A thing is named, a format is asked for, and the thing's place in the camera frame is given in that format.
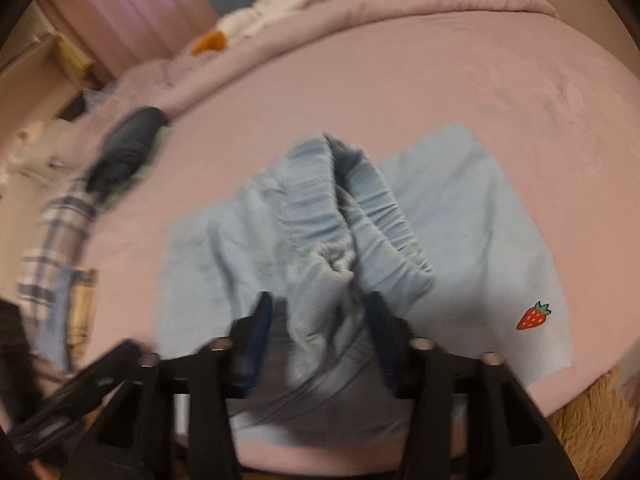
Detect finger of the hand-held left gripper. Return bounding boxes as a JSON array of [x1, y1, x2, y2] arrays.
[[10, 340, 144, 456]]

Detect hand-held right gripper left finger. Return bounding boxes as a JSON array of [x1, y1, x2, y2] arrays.
[[65, 290, 276, 480]]

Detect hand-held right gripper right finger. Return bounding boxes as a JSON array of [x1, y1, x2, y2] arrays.
[[362, 292, 581, 480]]

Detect light blue denim pants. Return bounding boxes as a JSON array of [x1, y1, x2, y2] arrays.
[[157, 121, 575, 448]]

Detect beige shorts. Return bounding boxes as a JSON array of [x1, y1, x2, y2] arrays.
[[67, 269, 99, 348]]

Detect blue plaid cloth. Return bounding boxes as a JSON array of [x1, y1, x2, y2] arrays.
[[16, 175, 103, 311]]

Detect brown fluffy rug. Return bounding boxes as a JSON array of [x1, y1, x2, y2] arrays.
[[542, 365, 638, 480]]

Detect navy garment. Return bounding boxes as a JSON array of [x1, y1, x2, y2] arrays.
[[84, 106, 170, 196]]

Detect bed with pink sheet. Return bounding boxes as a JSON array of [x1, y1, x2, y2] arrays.
[[0, 10, 640, 478]]

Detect wooden nightstand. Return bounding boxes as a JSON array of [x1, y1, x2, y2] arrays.
[[0, 30, 98, 126]]

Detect white goose plush toy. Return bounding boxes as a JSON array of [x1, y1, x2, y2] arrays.
[[191, 0, 471, 57]]

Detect lilac quilt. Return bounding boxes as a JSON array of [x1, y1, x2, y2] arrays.
[[50, 0, 560, 171]]

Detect pink curtain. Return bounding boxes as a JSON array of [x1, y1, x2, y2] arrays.
[[42, 0, 218, 78]]

